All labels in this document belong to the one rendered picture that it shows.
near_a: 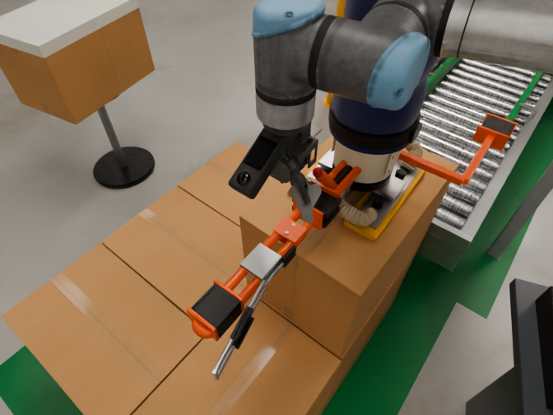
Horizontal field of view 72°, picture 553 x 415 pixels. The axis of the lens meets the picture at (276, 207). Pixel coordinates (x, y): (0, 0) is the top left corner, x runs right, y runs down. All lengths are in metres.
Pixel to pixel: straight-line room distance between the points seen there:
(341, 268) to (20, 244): 2.02
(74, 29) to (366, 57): 1.73
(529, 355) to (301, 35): 1.04
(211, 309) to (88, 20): 1.63
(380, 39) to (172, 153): 2.42
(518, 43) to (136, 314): 1.28
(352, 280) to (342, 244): 0.11
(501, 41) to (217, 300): 0.61
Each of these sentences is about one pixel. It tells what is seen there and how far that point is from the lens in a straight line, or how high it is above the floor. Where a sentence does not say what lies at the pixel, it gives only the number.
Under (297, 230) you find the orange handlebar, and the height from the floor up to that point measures 1.09.
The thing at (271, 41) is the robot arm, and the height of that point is 1.55.
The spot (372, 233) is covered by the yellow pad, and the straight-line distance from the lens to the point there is 1.05.
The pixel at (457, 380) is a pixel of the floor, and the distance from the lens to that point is 2.02.
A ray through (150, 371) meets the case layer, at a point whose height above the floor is 0.54.
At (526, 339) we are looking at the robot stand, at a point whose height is 0.75.
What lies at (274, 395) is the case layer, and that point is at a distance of 1.27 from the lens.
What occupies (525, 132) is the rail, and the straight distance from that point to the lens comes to 2.29.
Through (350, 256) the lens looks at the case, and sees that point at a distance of 1.02.
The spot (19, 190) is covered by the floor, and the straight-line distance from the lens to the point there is 2.96.
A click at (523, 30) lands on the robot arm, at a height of 1.57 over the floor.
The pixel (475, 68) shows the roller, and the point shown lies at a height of 0.55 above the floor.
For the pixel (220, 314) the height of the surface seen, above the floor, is 1.10.
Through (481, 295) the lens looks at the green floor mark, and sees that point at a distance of 2.27.
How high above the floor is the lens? 1.77
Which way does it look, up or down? 49 degrees down
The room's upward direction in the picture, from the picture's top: straight up
